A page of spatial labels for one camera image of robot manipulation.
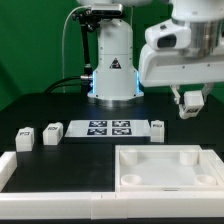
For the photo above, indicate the white U-shaped obstacle fence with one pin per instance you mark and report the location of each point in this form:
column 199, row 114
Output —
column 104, row 205

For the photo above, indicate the black camera on mount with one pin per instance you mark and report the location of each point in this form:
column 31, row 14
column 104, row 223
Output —
column 107, row 9

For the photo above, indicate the white square tabletop part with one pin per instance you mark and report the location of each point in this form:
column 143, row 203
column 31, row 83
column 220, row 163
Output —
column 148, row 168

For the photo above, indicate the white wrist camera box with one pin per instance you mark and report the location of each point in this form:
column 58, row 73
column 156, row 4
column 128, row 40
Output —
column 168, row 35

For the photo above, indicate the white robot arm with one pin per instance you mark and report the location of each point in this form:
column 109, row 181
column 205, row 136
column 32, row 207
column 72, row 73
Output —
column 186, row 49

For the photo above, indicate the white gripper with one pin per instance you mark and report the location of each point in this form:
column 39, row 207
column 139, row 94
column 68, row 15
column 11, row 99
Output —
column 169, row 68

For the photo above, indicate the white sheet with tags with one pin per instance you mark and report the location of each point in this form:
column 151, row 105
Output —
column 108, row 128

